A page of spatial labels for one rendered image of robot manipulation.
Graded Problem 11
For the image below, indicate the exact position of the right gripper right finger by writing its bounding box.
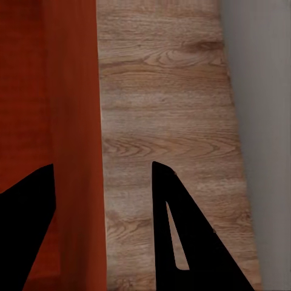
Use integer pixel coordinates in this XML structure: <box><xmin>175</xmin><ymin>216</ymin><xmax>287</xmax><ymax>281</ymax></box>
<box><xmin>152</xmin><ymin>161</ymin><xmax>255</xmax><ymax>291</ymax></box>

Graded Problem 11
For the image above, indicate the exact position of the storage box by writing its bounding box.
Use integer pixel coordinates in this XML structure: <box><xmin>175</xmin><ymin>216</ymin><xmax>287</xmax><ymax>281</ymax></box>
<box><xmin>0</xmin><ymin>0</ymin><xmax>107</xmax><ymax>291</ymax></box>

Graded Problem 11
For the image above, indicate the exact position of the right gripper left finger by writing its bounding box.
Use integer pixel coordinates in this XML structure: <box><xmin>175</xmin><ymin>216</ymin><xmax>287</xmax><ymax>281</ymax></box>
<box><xmin>0</xmin><ymin>164</ymin><xmax>56</xmax><ymax>291</ymax></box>

